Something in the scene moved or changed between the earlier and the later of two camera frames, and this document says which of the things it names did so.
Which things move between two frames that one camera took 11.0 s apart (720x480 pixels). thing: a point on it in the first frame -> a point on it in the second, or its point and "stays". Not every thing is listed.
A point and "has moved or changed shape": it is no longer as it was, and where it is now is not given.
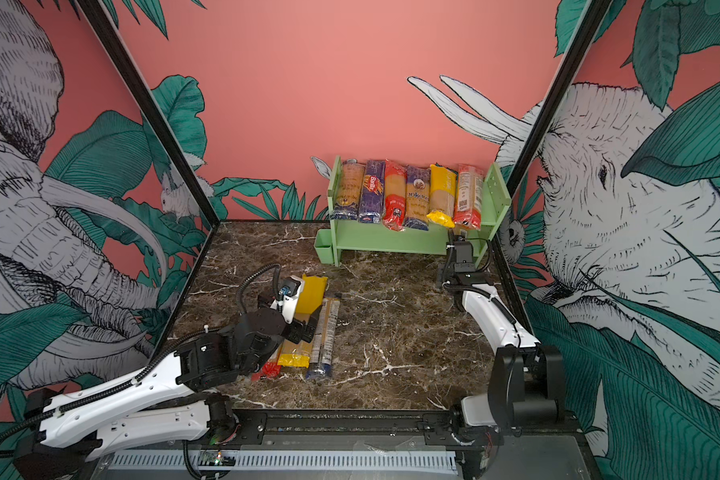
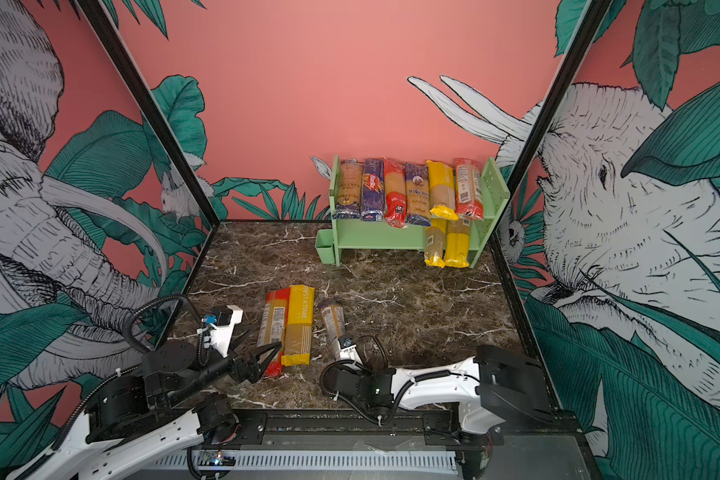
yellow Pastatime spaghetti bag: [442, 197] stays
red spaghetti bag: [395, 196] stays
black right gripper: [447, 268] -> [366, 374]
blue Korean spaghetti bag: [417, 197] stays
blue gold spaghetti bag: [350, 191] stays
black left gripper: [299, 332] -> [242, 372]
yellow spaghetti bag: [310, 293] -> [434, 242]
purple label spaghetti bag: [323, 341] has moved or changed shape
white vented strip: [287, 461] stays
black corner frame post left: [153, 109] stays
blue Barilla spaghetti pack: [373, 191] stays
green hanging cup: [323, 246] stays
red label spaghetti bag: [469, 196] has moved or changed shape
